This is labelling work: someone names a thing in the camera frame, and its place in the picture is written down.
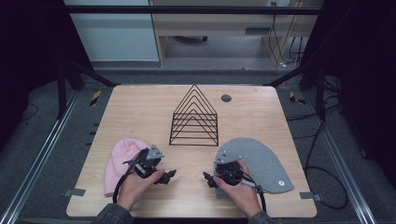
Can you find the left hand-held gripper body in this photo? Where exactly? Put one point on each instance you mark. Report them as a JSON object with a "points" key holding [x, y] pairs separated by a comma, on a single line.
{"points": [[146, 165]]}

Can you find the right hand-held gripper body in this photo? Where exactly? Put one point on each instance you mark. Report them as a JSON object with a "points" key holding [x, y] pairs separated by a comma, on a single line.
{"points": [[229, 174]]}

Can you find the pink beanie hat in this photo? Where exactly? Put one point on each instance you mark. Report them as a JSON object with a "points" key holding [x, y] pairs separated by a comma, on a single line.
{"points": [[118, 168]]}

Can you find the grey beanie hat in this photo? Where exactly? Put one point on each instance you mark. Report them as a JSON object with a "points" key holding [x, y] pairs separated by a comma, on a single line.
{"points": [[261, 158]]}

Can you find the person's right hand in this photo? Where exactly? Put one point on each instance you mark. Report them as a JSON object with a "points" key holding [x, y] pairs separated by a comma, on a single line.
{"points": [[239, 196]]}

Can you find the person's left hand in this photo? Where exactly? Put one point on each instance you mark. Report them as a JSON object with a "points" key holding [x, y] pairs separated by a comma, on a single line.
{"points": [[134, 189]]}

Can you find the dark round table grommet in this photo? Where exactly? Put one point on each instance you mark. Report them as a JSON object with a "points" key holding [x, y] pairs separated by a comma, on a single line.
{"points": [[226, 98]]}

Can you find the grey tape strip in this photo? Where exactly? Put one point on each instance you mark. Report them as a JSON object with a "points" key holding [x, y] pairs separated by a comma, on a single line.
{"points": [[309, 196], [74, 192]]}

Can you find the yellow black striped tape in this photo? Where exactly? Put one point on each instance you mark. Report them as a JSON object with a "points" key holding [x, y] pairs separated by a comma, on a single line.
{"points": [[294, 98]]}

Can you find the black metal stand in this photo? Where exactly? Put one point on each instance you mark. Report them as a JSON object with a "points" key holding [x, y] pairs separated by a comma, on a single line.
{"points": [[320, 93], [61, 93]]}

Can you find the white cabinet panel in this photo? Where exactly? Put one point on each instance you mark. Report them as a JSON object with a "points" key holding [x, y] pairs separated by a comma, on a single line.
{"points": [[115, 37]]}

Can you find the black curtain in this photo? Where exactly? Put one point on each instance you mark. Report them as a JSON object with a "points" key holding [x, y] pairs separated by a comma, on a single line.
{"points": [[28, 46], [364, 77]]}

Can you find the aluminium floor rail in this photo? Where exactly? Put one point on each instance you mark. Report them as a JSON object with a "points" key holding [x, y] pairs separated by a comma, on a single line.
{"points": [[40, 158], [339, 158]]}

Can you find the black horizontal frame bar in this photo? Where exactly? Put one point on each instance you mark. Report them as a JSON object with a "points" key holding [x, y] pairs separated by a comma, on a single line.
{"points": [[186, 10]]}

